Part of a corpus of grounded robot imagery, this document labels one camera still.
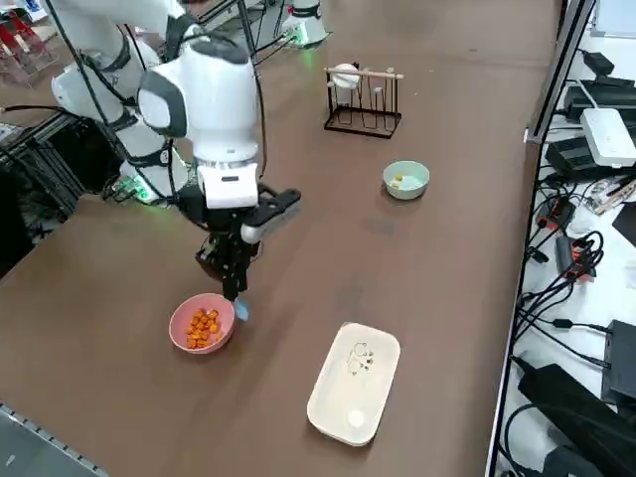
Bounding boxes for black device with orange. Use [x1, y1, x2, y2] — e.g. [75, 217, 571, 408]
[538, 197, 578, 231]

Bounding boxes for aluminium post with bracket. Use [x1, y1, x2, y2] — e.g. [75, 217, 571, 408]
[525, 0, 597, 146]

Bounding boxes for black box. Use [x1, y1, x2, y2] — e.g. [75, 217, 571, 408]
[599, 319, 636, 404]

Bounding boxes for white mug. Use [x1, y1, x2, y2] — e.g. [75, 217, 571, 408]
[331, 63, 362, 91]

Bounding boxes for cream rectangular tray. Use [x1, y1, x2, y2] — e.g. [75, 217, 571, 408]
[306, 322, 402, 447]

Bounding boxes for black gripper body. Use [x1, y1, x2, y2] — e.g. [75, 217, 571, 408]
[179, 186, 262, 239]

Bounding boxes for orange popcorn heap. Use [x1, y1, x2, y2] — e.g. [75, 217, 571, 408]
[186, 308, 223, 350]

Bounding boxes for aluminium frame corner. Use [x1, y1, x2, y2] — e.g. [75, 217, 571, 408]
[0, 400, 109, 477]

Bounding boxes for green bowl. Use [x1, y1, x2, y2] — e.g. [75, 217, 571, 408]
[382, 159, 431, 202]

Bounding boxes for black wire cup rack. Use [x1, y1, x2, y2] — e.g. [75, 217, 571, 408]
[323, 63, 405, 141]

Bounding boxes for black power adapter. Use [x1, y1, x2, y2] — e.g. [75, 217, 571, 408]
[553, 233, 598, 282]
[582, 48, 618, 77]

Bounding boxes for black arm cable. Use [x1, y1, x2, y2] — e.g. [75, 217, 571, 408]
[44, 0, 272, 210]

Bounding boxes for pink bowl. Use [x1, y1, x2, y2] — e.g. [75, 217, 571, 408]
[168, 292, 237, 355]

